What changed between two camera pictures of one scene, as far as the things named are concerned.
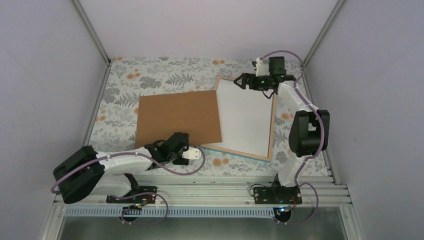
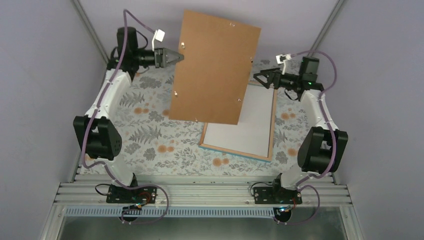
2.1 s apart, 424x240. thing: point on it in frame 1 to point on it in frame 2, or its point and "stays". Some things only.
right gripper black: (252, 83) to (273, 73)
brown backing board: (196, 113) to (211, 80)
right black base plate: (263, 195) stays
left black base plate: (137, 195) stays
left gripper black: (185, 162) to (163, 51)
